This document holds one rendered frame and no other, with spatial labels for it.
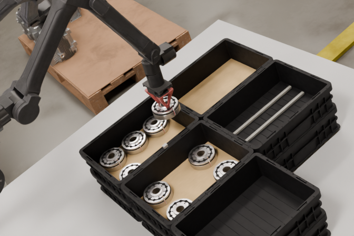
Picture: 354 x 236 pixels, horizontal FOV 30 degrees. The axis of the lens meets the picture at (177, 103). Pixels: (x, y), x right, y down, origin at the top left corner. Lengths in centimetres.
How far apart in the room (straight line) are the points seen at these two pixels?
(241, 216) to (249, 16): 259
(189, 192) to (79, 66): 231
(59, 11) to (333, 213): 113
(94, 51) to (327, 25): 158
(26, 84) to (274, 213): 89
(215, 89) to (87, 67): 187
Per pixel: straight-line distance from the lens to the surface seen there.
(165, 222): 217
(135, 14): 481
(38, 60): 197
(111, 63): 441
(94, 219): 263
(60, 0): 193
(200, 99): 271
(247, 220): 221
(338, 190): 239
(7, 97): 202
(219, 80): 277
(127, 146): 261
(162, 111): 241
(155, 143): 260
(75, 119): 436
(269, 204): 224
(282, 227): 203
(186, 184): 239
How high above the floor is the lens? 250
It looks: 38 degrees down
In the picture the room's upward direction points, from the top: 23 degrees counter-clockwise
